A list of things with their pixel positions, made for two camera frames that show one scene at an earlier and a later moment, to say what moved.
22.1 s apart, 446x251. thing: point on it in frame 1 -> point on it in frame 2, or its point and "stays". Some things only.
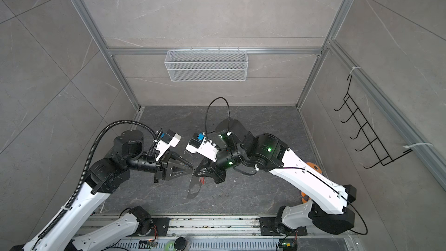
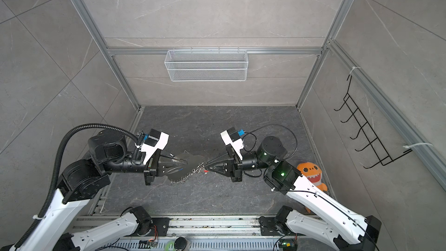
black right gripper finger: x=204 y=164 -> x=224 y=157
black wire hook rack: x=366 y=130 stays
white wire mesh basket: x=207 y=65 stays
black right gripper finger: x=211 y=176 -> x=225 y=170
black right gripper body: x=220 y=173 -> x=238 y=173
